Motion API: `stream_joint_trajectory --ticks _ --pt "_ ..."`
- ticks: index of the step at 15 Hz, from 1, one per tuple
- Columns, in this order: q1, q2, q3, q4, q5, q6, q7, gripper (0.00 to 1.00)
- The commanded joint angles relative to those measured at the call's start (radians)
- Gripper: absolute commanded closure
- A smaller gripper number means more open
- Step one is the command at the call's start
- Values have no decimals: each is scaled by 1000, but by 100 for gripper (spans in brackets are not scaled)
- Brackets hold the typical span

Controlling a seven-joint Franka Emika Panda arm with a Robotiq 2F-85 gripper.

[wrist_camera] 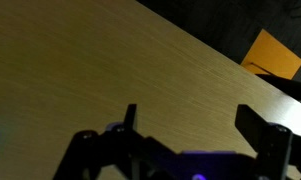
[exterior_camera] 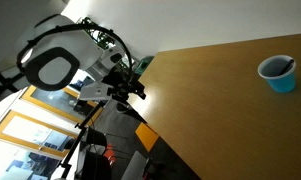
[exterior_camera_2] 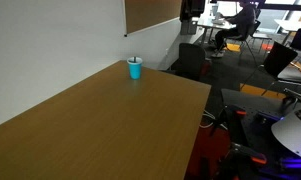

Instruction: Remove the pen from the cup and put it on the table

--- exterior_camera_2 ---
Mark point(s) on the blue paper cup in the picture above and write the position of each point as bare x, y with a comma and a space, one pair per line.
134, 70

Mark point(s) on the black office chair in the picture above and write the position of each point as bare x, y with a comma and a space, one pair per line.
190, 60

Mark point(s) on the grey box under desk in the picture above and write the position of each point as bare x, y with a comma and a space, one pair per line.
188, 27

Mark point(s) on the brown cork pin board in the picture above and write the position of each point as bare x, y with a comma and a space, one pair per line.
150, 11

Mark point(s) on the black orange clamp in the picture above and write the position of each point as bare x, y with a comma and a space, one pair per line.
236, 116
243, 156

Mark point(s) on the dark hanging jacket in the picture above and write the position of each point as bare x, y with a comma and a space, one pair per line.
191, 10

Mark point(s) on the white office desk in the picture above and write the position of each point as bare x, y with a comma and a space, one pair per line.
211, 23

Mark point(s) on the white item on desk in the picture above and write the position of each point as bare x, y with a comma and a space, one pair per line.
217, 18

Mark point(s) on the seated person in dark clothes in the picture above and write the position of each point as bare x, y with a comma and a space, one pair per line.
238, 25

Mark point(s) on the black metal-legged chair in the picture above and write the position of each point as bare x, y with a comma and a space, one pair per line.
249, 37

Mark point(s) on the black tilted chair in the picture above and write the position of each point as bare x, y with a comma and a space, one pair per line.
280, 60

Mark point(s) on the grey desk top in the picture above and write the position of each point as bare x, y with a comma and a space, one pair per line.
293, 75

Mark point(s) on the white desk with metal leg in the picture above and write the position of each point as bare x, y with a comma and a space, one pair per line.
291, 25

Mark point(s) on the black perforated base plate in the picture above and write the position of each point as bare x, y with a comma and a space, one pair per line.
256, 103

